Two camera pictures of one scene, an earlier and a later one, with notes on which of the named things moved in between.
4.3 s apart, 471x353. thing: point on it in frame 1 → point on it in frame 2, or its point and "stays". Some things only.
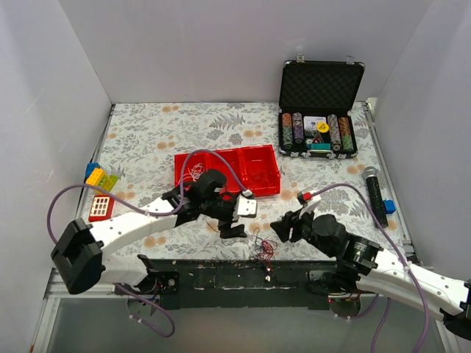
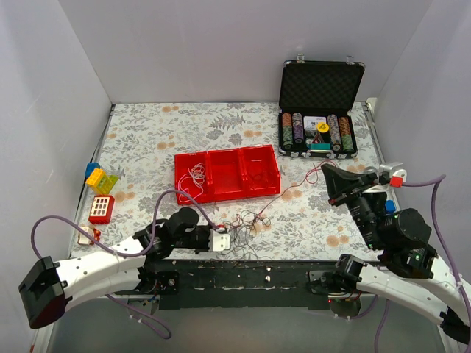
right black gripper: (294, 228) → (350, 195)
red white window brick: (101, 208) stays
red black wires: (263, 250) → (242, 228)
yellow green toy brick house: (96, 177) stays
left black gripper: (228, 217) → (205, 240)
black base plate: (238, 284) stays
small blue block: (389, 206) stays
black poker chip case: (315, 99) stays
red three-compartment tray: (251, 168) stays
